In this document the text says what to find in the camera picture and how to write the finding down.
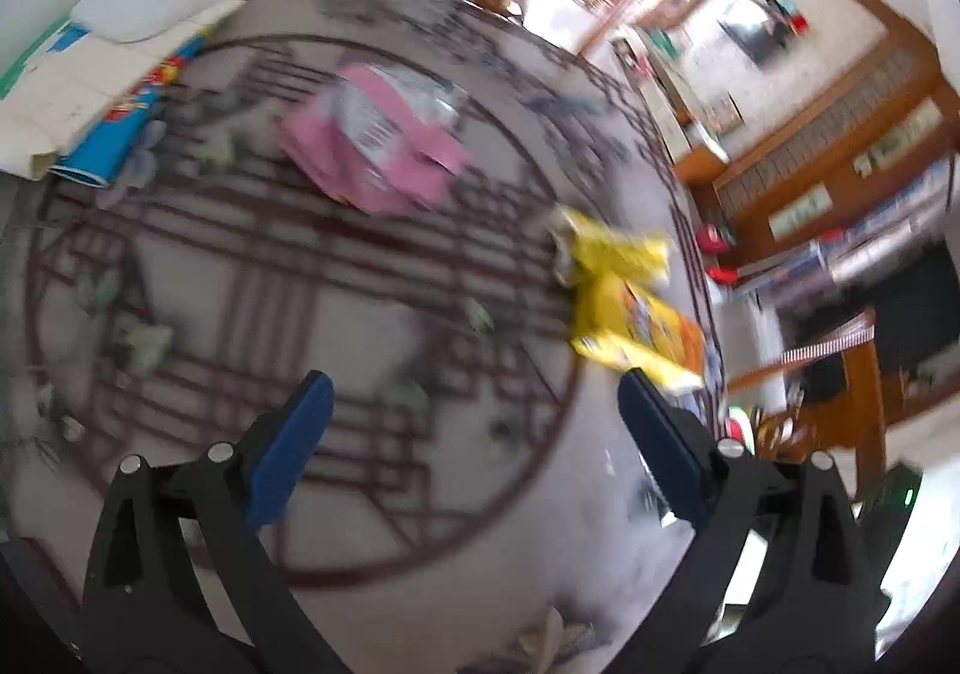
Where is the red watermelon stool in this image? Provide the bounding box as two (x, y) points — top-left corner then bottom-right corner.
(727, 406), (755, 453)

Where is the wooden chair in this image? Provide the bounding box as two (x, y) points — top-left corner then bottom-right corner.
(726, 308), (887, 502)

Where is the orange yellow juice carton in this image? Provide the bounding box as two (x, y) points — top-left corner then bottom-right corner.
(571, 272), (704, 394)

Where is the yellow tissue pack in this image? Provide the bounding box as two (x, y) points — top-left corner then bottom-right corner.
(547, 204), (674, 289)

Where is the patterned table cloth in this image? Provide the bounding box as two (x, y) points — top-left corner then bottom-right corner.
(2, 0), (715, 672)

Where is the white tv console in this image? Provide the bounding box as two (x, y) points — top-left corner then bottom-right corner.
(608, 25), (729, 188)

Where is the pink plastic bag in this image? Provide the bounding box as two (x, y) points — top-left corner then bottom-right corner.
(278, 63), (472, 215)

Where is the wooden cabinet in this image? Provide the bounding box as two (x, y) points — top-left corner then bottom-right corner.
(677, 32), (958, 266)

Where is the blue chips tube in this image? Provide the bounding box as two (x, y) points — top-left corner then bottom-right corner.
(50, 35), (206, 188)

